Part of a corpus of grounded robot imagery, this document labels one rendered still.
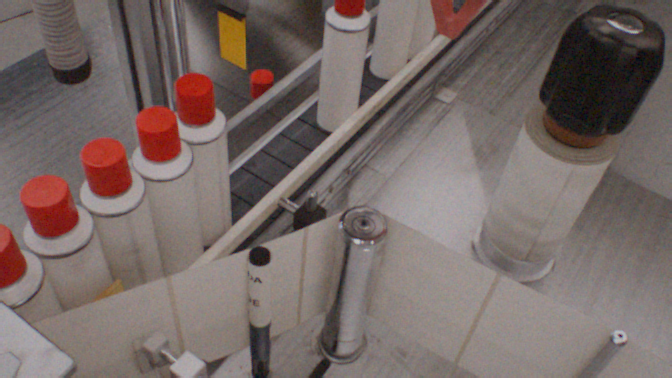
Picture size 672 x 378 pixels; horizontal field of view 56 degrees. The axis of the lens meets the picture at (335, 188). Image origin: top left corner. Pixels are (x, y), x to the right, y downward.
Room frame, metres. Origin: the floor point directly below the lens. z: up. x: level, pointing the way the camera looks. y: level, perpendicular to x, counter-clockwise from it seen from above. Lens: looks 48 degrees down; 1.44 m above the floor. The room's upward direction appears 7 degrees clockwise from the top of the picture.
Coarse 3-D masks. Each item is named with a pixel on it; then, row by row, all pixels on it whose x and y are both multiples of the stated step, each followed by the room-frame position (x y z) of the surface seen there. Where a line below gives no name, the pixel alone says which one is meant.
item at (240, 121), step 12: (372, 12) 0.76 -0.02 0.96; (372, 24) 0.75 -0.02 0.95; (312, 60) 0.64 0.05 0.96; (300, 72) 0.61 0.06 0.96; (312, 72) 0.63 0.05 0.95; (276, 84) 0.58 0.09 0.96; (288, 84) 0.59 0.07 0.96; (264, 96) 0.56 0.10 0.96; (276, 96) 0.57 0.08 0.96; (252, 108) 0.54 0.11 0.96; (264, 108) 0.55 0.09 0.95; (240, 120) 0.51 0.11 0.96; (252, 120) 0.53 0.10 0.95; (228, 132) 0.49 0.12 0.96
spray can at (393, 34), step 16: (384, 0) 0.73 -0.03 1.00; (400, 0) 0.72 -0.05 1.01; (416, 0) 0.73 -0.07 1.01; (384, 16) 0.73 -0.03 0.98; (400, 16) 0.72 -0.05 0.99; (416, 16) 0.74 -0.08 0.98; (384, 32) 0.72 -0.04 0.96; (400, 32) 0.72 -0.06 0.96; (384, 48) 0.72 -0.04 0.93; (400, 48) 0.72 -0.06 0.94; (384, 64) 0.72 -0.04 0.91; (400, 64) 0.73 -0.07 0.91; (384, 80) 0.72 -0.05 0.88
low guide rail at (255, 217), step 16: (432, 48) 0.77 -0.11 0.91; (416, 64) 0.72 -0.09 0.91; (400, 80) 0.68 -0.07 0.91; (384, 96) 0.65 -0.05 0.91; (368, 112) 0.61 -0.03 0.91; (352, 128) 0.58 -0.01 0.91; (336, 144) 0.55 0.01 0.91; (304, 160) 0.51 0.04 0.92; (320, 160) 0.52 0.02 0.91; (288, 176) 0.48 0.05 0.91; (304, 176) 0.49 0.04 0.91; (272, 192) 0.46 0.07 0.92; (288, 192) 0.47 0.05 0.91; (256, 208) 0.43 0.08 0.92; (272, 208) 0.44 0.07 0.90; (240, 224) 0.41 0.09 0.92; (256, 224) 0.42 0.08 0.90; (224, 240) 0.38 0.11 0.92; (240, 240) 0.40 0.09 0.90; (208, 256) 0.36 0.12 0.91; (224, 256) 0.37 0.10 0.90
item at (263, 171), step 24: (456, 0) 0.97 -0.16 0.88; (360, 96) 0.68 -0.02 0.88; (312, 120) 0.62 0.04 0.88; (288, 144) 0.57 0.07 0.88; (312, 144) 0.58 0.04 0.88; (240, 168) 0.52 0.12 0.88; (264, 168) 0.52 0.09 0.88; (288, 168) 0.53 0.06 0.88; (240, 192) 0.48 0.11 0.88; (264, 192) 0.49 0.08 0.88; (240, 216) 0.45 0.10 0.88
